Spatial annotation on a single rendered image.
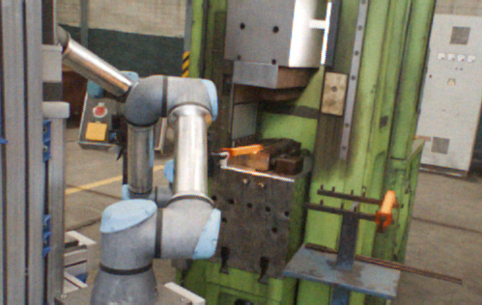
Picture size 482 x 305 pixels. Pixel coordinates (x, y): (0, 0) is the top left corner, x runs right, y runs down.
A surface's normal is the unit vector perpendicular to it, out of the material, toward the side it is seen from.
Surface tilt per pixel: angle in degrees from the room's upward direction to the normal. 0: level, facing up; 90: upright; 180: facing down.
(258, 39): 90
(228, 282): 90
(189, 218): 42
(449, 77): 90
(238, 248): 90
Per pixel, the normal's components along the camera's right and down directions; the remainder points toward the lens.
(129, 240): 0.22, 0.23
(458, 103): -0.39, 0.17
